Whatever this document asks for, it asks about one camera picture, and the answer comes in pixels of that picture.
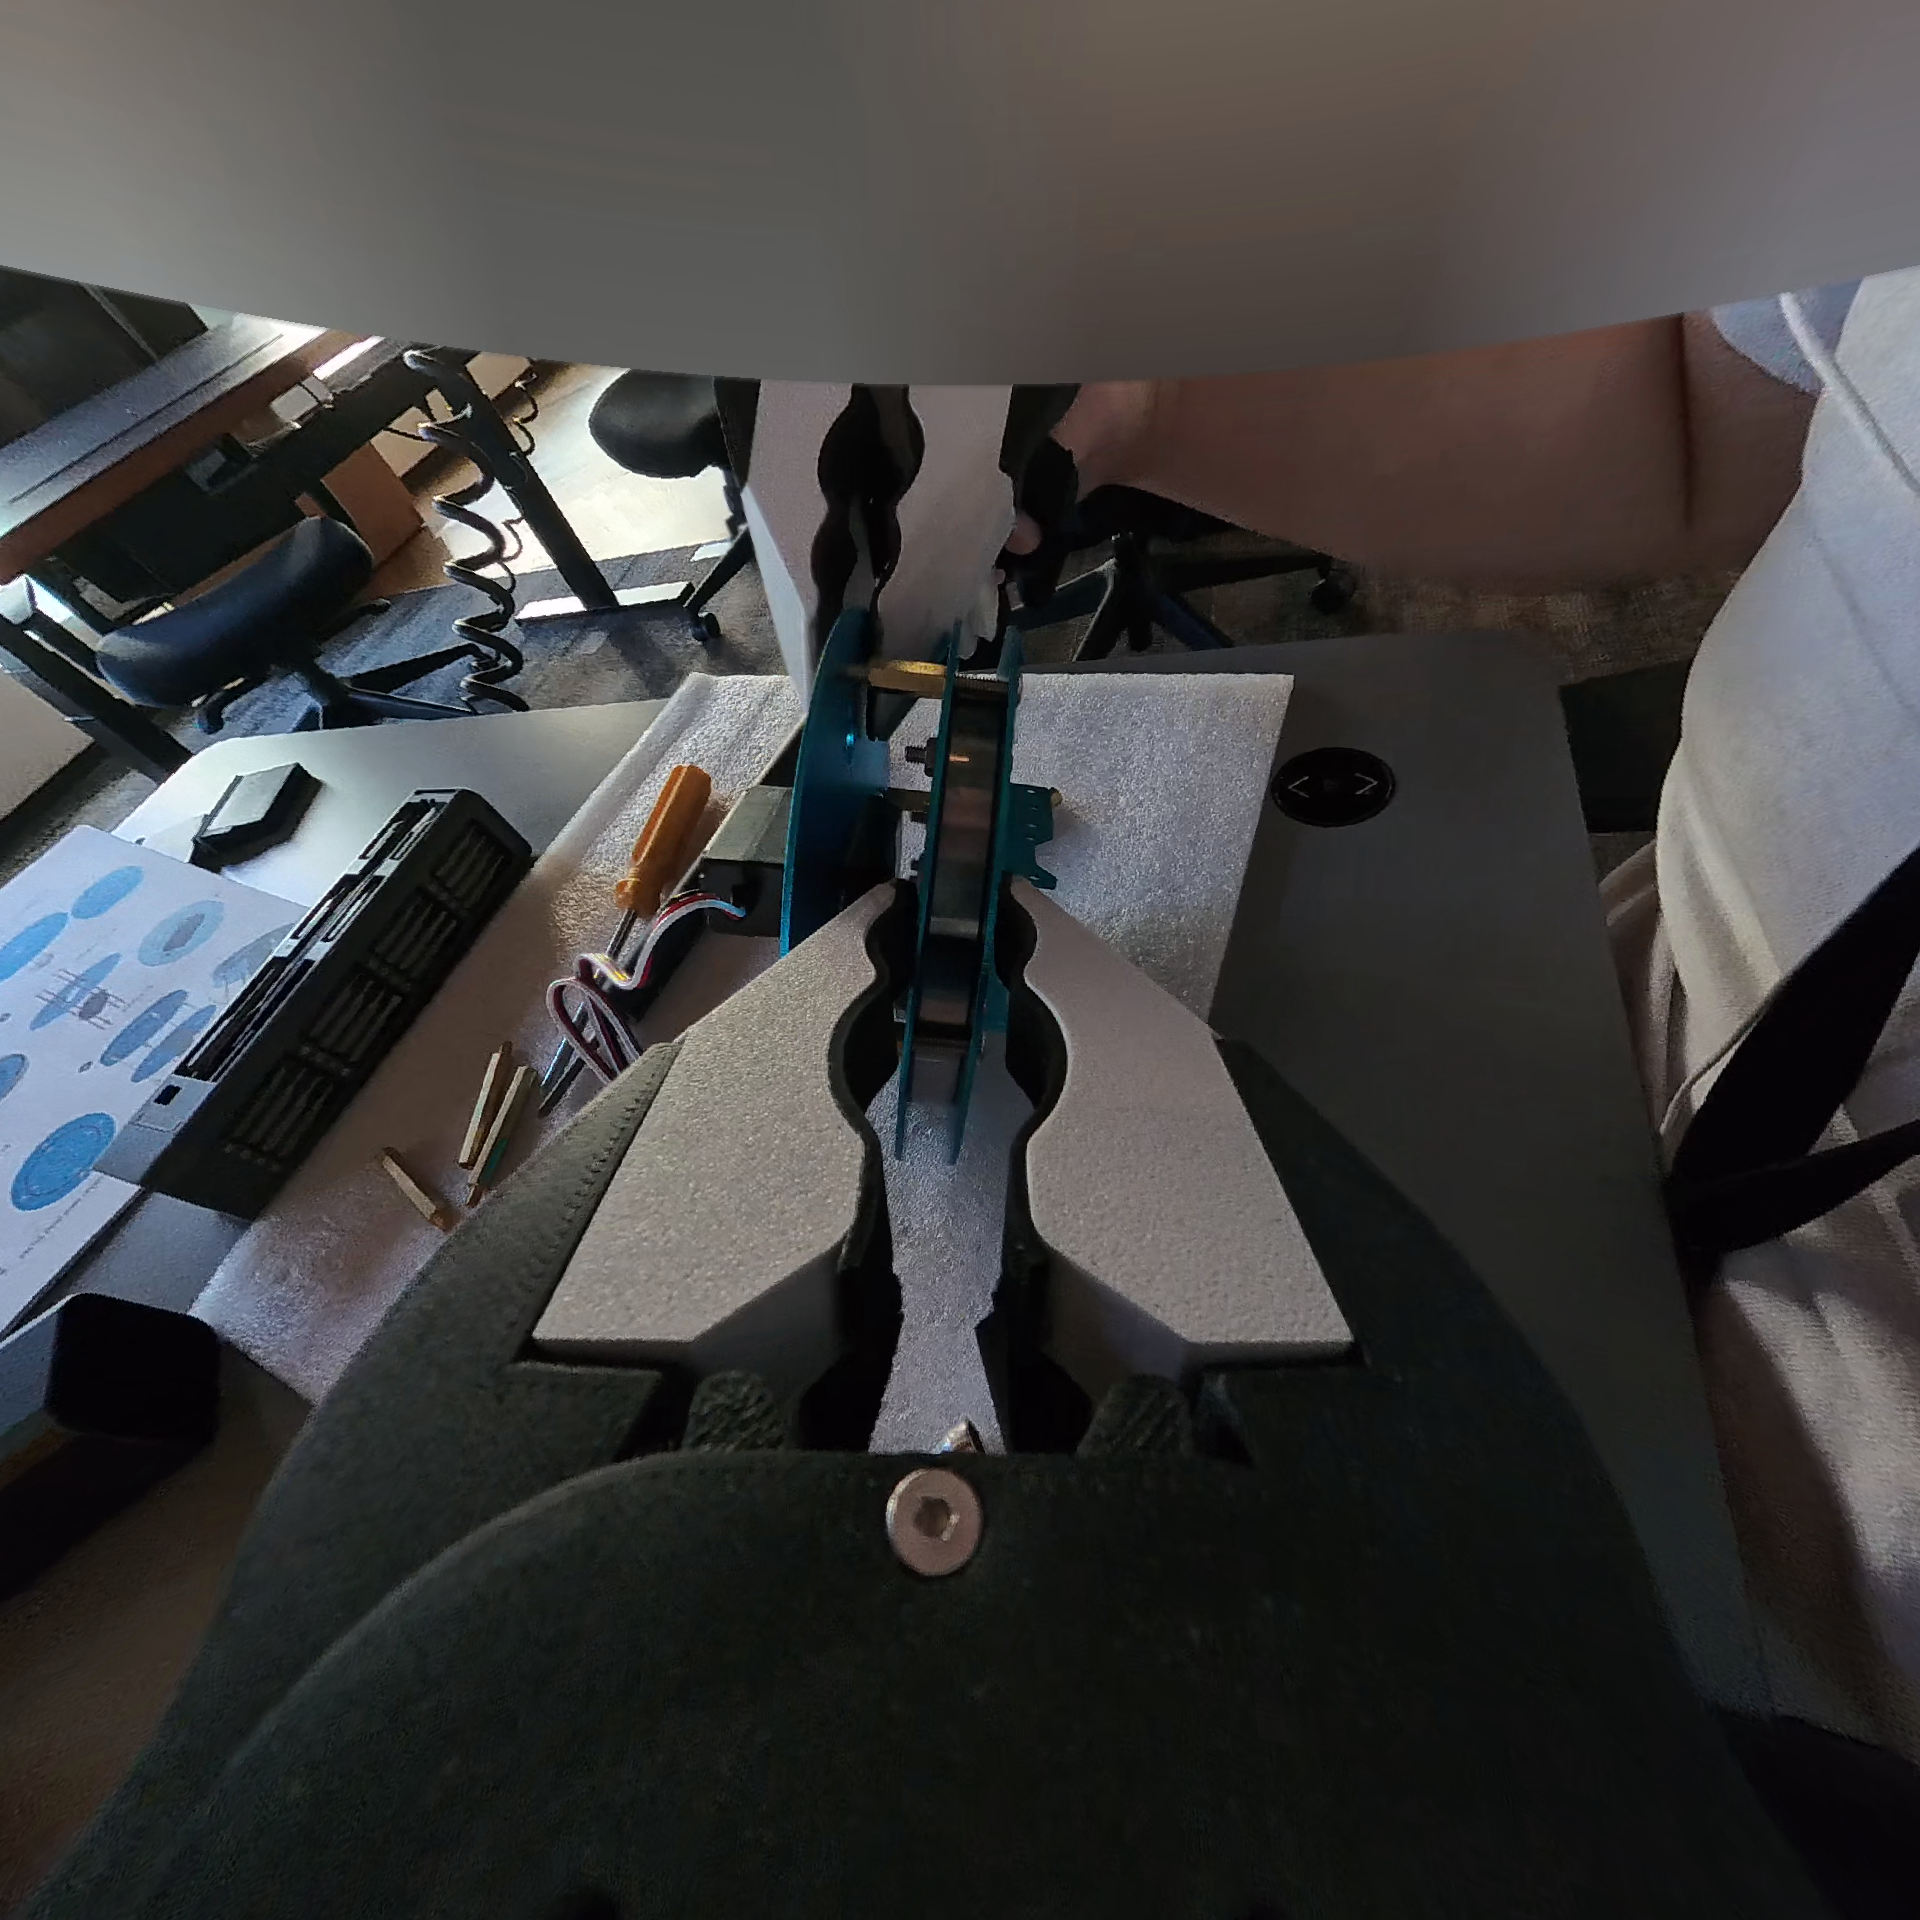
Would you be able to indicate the grey foam mat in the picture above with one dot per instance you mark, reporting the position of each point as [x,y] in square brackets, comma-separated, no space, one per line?
[1156,782]

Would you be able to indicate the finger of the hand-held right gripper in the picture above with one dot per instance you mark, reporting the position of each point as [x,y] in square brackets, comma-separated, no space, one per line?
[959,482]
[788,496]

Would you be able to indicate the person's right forearm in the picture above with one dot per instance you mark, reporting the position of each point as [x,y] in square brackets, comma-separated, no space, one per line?
[1425,466]

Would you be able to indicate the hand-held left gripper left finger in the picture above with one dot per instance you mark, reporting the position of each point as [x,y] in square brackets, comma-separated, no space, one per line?
[705,1202]

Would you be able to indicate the person's white shirt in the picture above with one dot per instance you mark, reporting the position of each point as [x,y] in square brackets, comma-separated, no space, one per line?
[1800,750]

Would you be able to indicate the small black box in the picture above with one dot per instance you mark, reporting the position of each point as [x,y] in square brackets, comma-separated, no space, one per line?
[253,810]

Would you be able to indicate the grey desk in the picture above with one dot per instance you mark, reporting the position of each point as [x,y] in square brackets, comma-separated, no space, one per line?
[1425,974]

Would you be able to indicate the black servo motor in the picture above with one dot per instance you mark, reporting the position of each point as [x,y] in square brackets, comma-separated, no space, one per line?
[748,863]

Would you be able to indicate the brown topped desk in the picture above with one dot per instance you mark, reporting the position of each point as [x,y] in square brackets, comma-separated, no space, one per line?
[137,453]

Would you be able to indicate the blue double disc base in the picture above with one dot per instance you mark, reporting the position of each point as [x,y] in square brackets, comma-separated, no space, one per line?
[959,840]

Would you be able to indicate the round black desk control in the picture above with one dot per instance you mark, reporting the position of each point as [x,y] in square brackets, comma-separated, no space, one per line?
[1334,784]

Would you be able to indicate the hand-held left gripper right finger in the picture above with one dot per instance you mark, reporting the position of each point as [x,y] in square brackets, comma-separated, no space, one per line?
[1187,1202]

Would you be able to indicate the brass standoff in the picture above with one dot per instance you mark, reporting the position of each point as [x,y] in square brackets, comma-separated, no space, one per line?
[503,1133]
[486,1106]
[418,1189]

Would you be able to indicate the silver cross wrench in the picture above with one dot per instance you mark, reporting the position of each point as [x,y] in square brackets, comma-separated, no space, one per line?
[959,1439]

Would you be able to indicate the blue stool chair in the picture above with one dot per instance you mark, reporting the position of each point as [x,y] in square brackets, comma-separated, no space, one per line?
[240,615]

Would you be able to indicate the person's right hand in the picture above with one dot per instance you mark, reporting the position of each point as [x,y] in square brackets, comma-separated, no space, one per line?
[1126,436]

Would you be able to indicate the blue round metal plate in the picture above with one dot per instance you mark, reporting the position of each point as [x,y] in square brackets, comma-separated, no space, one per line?
[826,810]

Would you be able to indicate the black screwdriver bit case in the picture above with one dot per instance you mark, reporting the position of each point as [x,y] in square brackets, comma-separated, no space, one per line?
[331,991]

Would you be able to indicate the long black box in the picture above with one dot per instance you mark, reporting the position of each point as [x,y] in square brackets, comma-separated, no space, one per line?
[104,1424]

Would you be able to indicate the black office chair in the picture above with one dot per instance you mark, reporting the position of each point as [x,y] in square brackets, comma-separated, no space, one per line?
[662,421]

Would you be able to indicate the printed instruction manual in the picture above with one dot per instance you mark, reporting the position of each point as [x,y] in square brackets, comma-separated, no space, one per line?
[91,1051]

